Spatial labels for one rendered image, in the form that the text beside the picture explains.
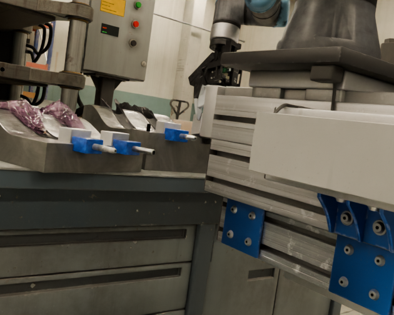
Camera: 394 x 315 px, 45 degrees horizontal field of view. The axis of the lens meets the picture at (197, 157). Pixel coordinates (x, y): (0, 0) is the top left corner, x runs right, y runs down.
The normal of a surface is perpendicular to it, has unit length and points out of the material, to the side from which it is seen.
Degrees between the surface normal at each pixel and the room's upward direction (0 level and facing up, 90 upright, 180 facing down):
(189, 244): 90
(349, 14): 73
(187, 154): 90
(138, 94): 90
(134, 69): 90
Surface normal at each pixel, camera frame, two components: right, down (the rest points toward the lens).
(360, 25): 0.39, -0.18
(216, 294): 0.61, 0.15
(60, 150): 0.81, 0.15
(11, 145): -0.57, -0.02
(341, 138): -0.80, -0.07
